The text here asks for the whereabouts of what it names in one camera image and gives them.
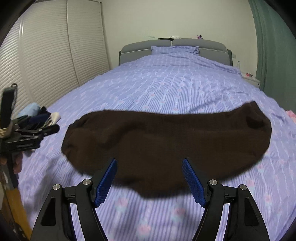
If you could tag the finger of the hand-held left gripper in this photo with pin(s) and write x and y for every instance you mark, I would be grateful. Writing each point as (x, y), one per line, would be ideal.
(52, 129)
(25, 120)

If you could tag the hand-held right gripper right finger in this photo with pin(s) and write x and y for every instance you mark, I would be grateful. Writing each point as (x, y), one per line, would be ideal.
(193, 183)

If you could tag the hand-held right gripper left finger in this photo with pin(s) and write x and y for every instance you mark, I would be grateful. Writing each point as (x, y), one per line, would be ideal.
(106, 183)

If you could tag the person's left hand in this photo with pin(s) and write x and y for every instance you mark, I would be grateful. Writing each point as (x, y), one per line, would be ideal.
(17, 163)

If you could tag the white folded cloth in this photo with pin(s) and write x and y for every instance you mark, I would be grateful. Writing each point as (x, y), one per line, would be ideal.
(55, 118)

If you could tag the light blue folded cloth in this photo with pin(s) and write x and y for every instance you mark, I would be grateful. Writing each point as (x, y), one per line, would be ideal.
(29, 109)

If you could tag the navy folded cloth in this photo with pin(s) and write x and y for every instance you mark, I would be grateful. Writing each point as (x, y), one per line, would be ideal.
(39, 118)

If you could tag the white louvered wardrobe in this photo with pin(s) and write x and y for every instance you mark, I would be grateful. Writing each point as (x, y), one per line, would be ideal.
(50, 53)

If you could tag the purple striped bed sheet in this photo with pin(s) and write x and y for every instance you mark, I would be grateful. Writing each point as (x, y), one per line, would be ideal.
(161, 88)

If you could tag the white nightstand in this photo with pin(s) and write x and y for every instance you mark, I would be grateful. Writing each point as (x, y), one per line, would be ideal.
(252, 81)

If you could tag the grey padded headboard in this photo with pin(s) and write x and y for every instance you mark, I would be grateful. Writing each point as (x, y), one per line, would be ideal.
(138, 47)

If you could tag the pink cloth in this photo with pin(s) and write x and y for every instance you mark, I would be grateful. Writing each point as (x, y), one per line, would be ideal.
(291, 115)

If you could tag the purple striped pillow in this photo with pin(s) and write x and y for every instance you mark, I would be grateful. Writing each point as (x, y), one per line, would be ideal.
(174, 49)

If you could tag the flat dark item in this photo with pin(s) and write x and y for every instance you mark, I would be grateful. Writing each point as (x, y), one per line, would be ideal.
(165, 38)

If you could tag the small purple toy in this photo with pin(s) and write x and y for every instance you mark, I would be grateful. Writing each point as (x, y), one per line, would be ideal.
(199, 36)

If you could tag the green curtain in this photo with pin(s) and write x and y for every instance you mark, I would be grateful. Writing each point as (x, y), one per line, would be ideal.
(272, 44)

